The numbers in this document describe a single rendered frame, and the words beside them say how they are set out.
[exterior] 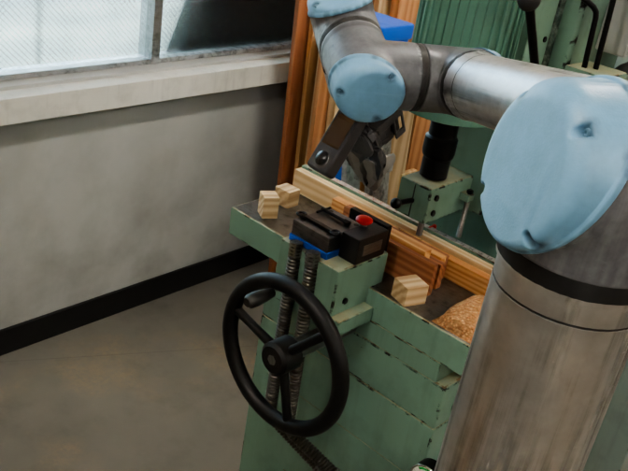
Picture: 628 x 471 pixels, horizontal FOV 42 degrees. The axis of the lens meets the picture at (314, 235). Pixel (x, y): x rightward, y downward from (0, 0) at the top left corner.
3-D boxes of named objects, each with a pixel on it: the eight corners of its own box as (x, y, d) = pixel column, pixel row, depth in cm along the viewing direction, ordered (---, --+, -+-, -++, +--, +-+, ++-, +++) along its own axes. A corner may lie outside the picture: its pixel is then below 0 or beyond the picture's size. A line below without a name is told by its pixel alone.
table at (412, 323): (190, 243, 163) (192, 216, 160) (297, 210, 184) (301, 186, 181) (435, 403, 129) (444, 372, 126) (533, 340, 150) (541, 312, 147)
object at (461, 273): (329, 215, 170) (332, 197, 168) (335, 213, 171) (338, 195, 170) (559, 339, 140) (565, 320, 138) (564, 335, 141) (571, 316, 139)
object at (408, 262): (335, 245, 159) (341, 215, 156) (340, 243, 160) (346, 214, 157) (427, 296, 146) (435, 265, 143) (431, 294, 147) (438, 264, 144)
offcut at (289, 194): (287, 208, 170) (289, 192, 168) (273, 202, 172) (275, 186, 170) (298, 205, 172) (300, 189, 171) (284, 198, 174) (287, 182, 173)
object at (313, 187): (291, 190, 179) (294, 168, 177) (297, 188, 180) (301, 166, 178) (530, 318, 145) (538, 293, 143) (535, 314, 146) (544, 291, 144)
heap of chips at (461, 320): (431, 321, 139) (435, 302, 137) (476, 297, 149) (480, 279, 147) (475, 347, 134) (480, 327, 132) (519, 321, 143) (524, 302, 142)
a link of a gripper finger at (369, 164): (405, 179, 140) (397, 139, 133) (382, 201, 138) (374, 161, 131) (391, 172, 142) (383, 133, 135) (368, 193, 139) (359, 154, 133)
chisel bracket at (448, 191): (392, 217, 153) (401, 175, 150) (435, 202, 163) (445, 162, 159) (422, 233, 149) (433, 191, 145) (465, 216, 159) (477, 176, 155)
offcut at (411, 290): (403, 306, 142) (407, 289, 140) (390, 294, 145) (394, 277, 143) (424, 304, 144) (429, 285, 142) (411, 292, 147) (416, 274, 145)
